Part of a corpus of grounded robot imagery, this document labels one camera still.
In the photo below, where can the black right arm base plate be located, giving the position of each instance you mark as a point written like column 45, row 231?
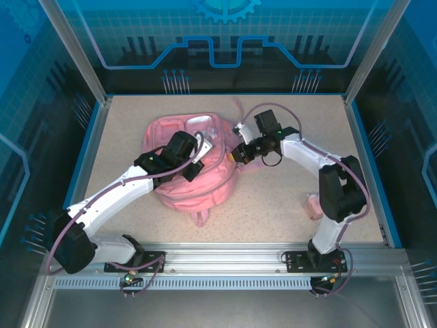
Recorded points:
column 295, row 263

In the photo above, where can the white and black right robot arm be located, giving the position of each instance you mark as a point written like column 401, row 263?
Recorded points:
column 307, row 153

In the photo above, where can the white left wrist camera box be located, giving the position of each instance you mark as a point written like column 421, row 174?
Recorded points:
column 205, row 148

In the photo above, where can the grey metal bench panel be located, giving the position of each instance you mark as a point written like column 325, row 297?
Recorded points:
column 222, row 311

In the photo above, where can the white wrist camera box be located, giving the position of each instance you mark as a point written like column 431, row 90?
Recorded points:
column 205, row 148
column 242, row 131

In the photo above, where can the aluminium mounting rail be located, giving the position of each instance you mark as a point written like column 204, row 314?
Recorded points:
column 222, row 254

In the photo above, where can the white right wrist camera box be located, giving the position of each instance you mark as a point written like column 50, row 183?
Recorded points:
column 242, row 131

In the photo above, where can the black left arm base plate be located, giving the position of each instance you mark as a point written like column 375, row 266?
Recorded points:
column 148, row 254

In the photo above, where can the pink school backpack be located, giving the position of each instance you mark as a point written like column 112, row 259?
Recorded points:
column 205, row 191

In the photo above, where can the small pink box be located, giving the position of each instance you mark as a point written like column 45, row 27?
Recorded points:
column 313, row 208

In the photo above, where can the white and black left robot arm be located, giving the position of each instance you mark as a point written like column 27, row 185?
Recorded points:
column 116, row 200

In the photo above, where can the aluminium frame post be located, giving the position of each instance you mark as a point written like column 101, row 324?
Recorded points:
column 79, row 51
column 370, row 51

